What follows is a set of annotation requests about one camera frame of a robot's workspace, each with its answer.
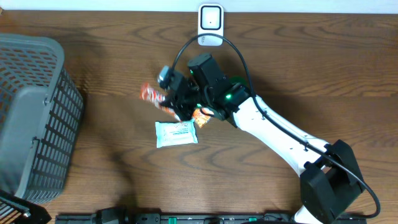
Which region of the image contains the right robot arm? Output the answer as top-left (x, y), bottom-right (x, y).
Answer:
top-left (158, 54), bottom-right (364, 223)

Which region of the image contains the white barcode scanner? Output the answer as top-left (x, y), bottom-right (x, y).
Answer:
top-left (198, 3), bottom-right (224, 47)

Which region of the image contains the green lid jar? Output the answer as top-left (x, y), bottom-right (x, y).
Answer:
top-left (229, 76), bottom-right (248, 86)

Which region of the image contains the red Top chocolate bar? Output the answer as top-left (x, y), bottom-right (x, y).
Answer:
top-left (140, 83), bottom-right (180, 121)

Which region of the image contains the white wet wipes pack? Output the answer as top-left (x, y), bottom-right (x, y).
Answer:
top-left (155, 119), bottom-right (198, 148)

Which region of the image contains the orange snack packet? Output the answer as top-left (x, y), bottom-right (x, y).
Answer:
top-left (192, 108), bottom-right (214, 128)

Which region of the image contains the grey plastic shopping basket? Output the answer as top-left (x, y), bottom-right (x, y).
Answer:
top-left (1, 34), bottom-right (84, 203)

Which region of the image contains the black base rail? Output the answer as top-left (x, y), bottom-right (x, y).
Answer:
top-left (55, 207), bottom-right (296, 224)

